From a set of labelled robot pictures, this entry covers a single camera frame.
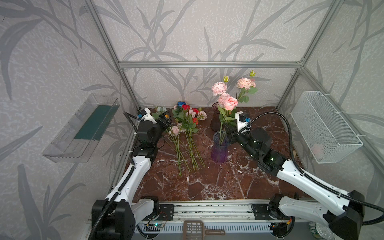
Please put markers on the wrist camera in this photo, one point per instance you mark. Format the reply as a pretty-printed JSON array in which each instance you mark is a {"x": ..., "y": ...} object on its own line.
[
  {"x": 243, "y": 123},
  {"x": 145, "y": 115}
]

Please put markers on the purple glass vase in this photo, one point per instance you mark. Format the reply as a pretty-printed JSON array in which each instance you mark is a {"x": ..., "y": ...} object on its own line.
[{"x": 219, "y": 151}]

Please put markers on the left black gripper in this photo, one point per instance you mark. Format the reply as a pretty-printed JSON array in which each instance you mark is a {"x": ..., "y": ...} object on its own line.
[{"x": 163, "y": 120}]

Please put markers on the clear plastic tray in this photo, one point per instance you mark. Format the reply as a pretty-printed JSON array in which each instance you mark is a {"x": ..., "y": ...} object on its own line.
[{"x": 78, "y": 139}]

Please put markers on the flower bunch on table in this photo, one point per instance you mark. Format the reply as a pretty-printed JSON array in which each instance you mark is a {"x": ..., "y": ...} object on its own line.
[{"x": 187, "y": 120}]

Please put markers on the white wire basket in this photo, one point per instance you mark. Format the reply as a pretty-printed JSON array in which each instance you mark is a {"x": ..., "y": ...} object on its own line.
[{"x": 327, "y": 134}]

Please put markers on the pale pink peony stem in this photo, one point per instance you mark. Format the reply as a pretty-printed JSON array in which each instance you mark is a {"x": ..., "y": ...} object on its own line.
[{"x": 220, "y": 87}]

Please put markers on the dark red glass vase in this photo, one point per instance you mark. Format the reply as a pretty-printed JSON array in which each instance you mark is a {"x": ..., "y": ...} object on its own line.
[{"x": 215, "y": 122}]

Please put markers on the white pink-edged rose stem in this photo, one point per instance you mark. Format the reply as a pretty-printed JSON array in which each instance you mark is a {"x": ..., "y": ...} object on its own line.
[{"x": 246, "y": 87}]

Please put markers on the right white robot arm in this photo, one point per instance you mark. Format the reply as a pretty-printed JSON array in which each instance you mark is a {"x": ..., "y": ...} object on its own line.
[{"x": 341, "y": 211}]

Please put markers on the pink rose bud stem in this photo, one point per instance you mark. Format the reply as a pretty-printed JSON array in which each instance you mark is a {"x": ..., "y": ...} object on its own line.
[{"x": 226, "y": 106}]

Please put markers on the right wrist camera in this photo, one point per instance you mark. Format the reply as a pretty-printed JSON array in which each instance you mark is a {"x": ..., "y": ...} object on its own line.
[{"x": 243, "y": 123}]

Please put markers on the metal tin can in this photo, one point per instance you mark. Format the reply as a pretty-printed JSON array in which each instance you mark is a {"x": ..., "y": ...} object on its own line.
[{"x": 320, "y": 232}]

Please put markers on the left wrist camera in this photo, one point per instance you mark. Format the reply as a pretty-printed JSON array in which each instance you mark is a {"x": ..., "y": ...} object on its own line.
[{"x": 145, "y": 115}]

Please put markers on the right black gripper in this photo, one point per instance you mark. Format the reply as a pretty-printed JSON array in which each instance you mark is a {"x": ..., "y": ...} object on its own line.
[{"x": 233, "y": 135}]

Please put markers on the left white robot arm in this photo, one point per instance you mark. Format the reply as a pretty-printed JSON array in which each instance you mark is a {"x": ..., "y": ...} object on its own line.
[{"x": 117, "y": 216}]

